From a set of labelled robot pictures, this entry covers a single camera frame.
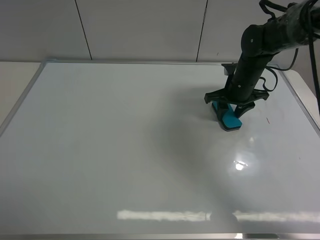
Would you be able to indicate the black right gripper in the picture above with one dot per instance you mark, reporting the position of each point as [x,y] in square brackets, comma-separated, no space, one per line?
[240,93]

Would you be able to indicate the teal whiteboard eraser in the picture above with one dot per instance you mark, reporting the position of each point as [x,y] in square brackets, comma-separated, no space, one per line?
[226,116]

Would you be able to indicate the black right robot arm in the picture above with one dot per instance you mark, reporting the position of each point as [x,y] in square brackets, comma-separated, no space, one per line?
[289,27]

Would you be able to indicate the white aluminium-framed whiteboard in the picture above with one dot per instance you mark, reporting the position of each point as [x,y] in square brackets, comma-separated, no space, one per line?
[114,151]

